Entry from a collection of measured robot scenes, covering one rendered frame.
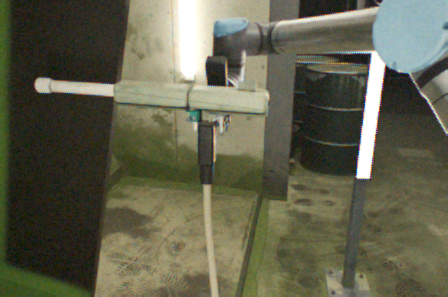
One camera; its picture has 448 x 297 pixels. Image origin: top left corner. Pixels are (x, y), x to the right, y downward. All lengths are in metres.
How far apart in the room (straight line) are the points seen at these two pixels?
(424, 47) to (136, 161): 2.54
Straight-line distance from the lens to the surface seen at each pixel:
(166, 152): 2.72
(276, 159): 2.55
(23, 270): 1.30
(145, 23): 2.58
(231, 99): 0.67
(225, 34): 0.94
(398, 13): 0.50
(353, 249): 1.90
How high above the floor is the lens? 1.29
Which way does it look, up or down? 17 degrees down
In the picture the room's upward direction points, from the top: straight up
